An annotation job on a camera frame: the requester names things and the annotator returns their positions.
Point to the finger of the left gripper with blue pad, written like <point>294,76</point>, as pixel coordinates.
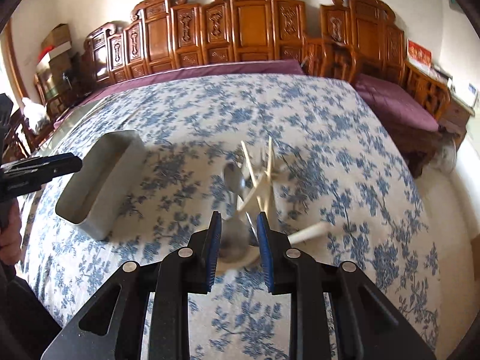
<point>29,174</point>

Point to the white plastic bag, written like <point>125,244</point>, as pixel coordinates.
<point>35,114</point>

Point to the grey metal rectangular tray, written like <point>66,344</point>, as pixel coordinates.
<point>93,196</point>

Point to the red calendar card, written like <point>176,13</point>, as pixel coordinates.
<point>419,56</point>

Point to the wooden chopstick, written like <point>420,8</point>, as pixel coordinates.
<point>269,174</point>
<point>250,170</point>

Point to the large white plastic spoon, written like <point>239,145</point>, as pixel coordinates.
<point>266,242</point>

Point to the stacked cardboard boxes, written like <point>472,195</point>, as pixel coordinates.
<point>54,58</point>

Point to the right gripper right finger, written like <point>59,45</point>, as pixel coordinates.
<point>288,270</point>

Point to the person's left hand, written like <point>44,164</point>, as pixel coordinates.
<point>11,239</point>

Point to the purple bench cushion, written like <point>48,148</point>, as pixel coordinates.
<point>288,66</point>

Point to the carved wooden armchair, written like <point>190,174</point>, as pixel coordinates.
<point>361,36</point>

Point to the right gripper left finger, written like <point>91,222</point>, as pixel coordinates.
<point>189,270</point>

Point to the carved wooden bench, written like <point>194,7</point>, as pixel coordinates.
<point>165,35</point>

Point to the steel spoon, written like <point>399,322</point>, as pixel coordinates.
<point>235,237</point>

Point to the blue floral tablecloth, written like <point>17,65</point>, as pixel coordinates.
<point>335,163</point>

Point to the purple armchair cushion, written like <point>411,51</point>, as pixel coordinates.
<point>390,103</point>

